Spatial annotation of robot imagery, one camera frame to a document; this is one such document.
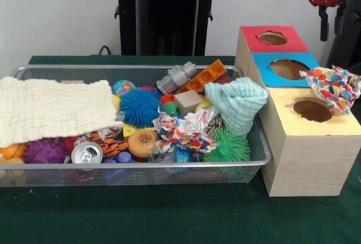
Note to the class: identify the colourful printed paper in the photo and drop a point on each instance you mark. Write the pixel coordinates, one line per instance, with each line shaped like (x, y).
(183, 134)
(335, 88)

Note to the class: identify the light blue muslin cloth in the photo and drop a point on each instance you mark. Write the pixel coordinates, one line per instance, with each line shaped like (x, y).
(237, 105)

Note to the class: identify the wooden box with three holes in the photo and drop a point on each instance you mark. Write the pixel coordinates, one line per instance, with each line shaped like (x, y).
(310, 165)

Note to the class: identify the orange toy block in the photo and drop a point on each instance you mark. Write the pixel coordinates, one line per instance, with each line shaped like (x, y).
(203, 77)

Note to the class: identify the green spiky ball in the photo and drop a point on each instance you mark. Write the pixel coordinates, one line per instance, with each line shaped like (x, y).
(231, 149)

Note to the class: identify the plain wooden cube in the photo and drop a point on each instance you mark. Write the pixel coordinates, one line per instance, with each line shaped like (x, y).
(187, 101)

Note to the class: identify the silver grey plastic toy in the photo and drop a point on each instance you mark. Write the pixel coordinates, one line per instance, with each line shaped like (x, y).
(176, 77)

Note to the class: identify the large blue spiky ball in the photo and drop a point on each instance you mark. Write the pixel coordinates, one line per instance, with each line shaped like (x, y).
(141, 108)

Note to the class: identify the toy burger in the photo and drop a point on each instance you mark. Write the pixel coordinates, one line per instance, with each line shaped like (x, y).
(142, 143)

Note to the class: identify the silver drink can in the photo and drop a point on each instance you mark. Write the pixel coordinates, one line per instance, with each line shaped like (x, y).
(86, 153)

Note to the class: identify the cream muslin cloth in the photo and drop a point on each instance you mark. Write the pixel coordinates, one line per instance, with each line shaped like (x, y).
(56, 108)

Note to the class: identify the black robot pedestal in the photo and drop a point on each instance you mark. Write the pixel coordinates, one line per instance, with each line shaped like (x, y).
(166, 15)

